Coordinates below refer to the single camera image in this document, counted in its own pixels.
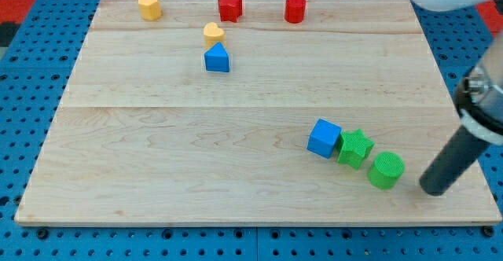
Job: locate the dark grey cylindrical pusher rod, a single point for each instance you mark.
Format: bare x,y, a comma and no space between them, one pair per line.
455,158

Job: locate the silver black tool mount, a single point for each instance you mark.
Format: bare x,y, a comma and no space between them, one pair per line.
479,96

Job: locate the green cylinder block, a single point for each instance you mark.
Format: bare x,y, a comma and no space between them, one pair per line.
385,170

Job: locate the green star block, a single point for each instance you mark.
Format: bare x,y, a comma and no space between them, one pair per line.
353,147

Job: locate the blue cube block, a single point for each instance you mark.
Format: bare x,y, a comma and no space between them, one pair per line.
323,138

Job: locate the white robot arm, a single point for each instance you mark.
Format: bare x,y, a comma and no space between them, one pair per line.
447,5

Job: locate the red cylinder block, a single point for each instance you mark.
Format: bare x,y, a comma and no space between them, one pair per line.
295,11

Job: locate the blue triangle block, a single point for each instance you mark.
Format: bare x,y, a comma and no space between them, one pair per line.
216,59

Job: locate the red star block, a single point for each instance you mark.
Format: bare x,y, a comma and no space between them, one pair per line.
230,10

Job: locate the yellow heart block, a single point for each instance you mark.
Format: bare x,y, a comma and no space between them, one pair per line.
213,34

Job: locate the wooden board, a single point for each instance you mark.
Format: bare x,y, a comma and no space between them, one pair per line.
145,137

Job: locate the yellow hexagon block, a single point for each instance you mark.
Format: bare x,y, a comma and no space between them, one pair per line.
150,9

